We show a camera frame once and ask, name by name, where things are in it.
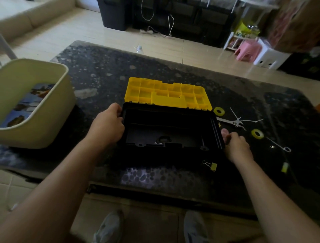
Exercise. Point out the beige sofa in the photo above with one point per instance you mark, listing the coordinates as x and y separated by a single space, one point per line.
30 17

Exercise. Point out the patterned curtain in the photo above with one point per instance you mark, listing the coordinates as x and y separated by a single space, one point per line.
295 25

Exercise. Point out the pink plastic stool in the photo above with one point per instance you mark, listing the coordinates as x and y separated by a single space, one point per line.
247 51

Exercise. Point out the person's left hand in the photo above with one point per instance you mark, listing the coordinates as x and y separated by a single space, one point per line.
106 127

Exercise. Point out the person's left grey shoe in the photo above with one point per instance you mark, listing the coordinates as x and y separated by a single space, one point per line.
110 227

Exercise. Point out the silver adjustable wrench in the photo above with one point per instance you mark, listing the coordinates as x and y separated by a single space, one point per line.
228 121

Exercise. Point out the yellow-green bag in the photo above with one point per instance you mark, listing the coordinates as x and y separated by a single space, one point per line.
242 28

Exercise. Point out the small yellow clip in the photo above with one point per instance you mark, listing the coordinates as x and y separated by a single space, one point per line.
284 167

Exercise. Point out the grey chair leg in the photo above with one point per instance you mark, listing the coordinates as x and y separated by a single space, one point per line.
7 48

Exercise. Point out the black media cabinet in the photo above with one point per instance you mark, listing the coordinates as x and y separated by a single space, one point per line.
190 22

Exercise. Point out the cream plastic bin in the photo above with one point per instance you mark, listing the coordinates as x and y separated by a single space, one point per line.
47 120

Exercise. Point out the white power strip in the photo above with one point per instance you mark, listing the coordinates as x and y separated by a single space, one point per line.
145 31

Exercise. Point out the small white floor object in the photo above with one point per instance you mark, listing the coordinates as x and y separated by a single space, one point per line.
139 49

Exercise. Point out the yellow binder clip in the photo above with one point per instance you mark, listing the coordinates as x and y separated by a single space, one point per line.
213 166

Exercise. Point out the person's left fingers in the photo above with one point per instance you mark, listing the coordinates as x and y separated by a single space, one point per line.
117 108

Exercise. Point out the person's right grey shoe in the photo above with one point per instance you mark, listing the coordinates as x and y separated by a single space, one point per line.
195 229

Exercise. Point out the person's right hand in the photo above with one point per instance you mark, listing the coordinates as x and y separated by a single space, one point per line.
237 150

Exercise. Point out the person's grey shoe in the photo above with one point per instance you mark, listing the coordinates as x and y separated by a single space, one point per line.
110 227
195 229

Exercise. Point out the white plastic stool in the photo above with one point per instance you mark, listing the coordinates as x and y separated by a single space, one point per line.
272 57

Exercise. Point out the printed picture sheet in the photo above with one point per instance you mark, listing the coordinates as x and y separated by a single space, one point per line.
25 105

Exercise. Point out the yellow tape roll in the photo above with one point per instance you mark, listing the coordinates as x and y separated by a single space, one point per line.
217 109
255 135

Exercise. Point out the black toolbox with yellow lid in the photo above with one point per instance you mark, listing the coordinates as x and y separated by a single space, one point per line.
172 120

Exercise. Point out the person's right forearm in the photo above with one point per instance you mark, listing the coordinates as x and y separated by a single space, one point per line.
272 200

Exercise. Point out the white shelf rack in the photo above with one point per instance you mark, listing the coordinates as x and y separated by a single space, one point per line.
228 41

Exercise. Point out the person's right thumb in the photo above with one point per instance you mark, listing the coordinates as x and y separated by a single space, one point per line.
225 135

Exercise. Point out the person's left forearm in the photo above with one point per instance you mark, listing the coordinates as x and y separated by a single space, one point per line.
55 190

